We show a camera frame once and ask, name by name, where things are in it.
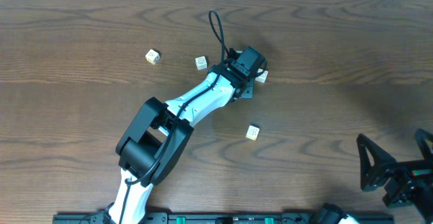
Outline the yellow patterned block lower centre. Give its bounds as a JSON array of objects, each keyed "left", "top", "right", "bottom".
[{"left": 246, "top": 125, "right": 260, "bottom": 141}]

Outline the white block centre top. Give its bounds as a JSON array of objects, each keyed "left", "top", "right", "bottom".
[{"left": 195, "top": 56, "right": 207, "bottom": 70}]

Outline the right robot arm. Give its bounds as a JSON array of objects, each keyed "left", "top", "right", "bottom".
[{"left": 307, "top": 129, "right": 432, "bottom": 223}]

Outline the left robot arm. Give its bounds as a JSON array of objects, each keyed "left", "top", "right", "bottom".
[{"left": 103, "top": 47, "right": 267, "bottom": 223}]

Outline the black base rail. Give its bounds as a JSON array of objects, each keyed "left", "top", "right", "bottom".
[{"left": 52, "top": 212, "right": 395, "bottom": 224}]

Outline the yellow edged block upper left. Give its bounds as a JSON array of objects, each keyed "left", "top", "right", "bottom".
[{"left": 145, "top": 49, "right": 160, "bottom": 64}]

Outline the white block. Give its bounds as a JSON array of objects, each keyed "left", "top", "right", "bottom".
[
  {"left": 255, "top": 68, "right": 268, "bottom": 83},
  {"left": 195, "top": 56, "right": 207, "bottom": 70}
]

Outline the white block right of centre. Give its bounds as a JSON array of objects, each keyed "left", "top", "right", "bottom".
[{"left": 255, "top": 68, "right": 268, "bottom": 83}]

